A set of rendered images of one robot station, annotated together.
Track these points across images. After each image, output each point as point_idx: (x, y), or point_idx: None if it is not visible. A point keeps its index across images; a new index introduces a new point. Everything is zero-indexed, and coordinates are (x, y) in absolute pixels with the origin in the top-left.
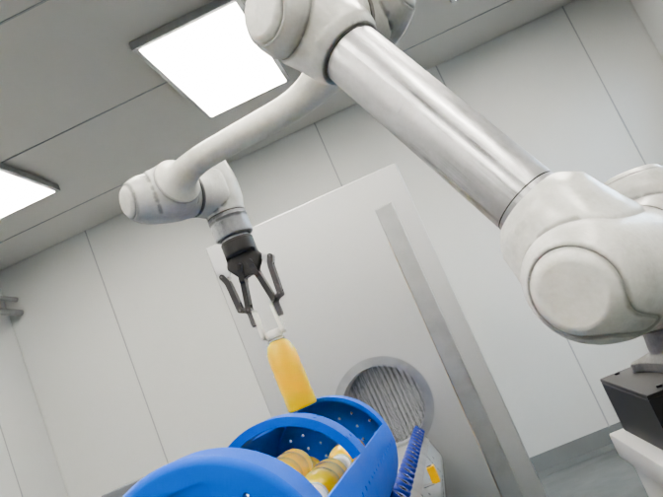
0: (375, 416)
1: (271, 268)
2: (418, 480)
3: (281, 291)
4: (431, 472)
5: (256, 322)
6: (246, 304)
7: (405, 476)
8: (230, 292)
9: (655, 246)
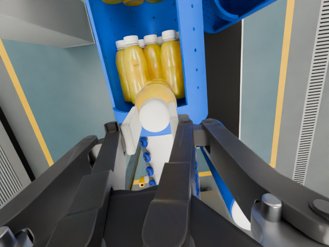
0: (113, 109)
1: (31, 188)
2: (149, 178)
3: (81, 140)
4: (141, 180)
5: (174, 109)
6: (186, 128)
7: (144, 154)
8: (241, 148)
9: None
